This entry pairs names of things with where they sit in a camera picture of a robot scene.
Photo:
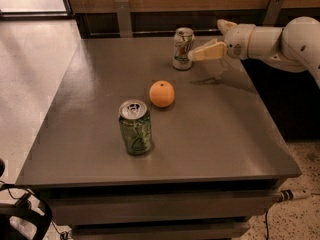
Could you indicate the metal wall bracket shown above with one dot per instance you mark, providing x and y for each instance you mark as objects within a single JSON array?
[
  {"x": 124, "y": 18},
  {"x": 272, "y": 12}
]

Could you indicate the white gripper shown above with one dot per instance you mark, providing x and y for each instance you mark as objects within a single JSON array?
[{"x": 237, "y": 41}]

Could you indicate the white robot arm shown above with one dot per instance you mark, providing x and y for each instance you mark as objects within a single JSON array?
[{"x": 293, "y": 48}]

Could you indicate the orange fruit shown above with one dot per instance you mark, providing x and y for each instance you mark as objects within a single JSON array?
[{"x": 162, "y": 94}]

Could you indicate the green soda can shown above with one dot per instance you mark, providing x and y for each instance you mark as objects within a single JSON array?
[{"x": 135, "y": 126}]

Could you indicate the white 7up can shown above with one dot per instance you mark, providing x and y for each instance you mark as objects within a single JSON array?
[{"x": 183, "y": 42}]

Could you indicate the left metal wall bracket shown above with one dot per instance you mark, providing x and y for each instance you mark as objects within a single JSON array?
[{"x": 124, "y": 18}]

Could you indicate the right metal wall bracket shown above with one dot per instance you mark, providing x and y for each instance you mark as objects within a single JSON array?
[{"x": 272, "y": 12}]

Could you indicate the black chair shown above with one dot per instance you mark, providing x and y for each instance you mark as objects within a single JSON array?
[{"x": 28, "y": 218}]

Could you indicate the grey cabinet drawer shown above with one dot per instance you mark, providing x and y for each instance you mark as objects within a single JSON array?
[{"x": 161, "y": 207}]

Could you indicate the white cable connector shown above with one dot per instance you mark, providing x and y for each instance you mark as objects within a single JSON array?
[{"x": 289, "y": 195}]

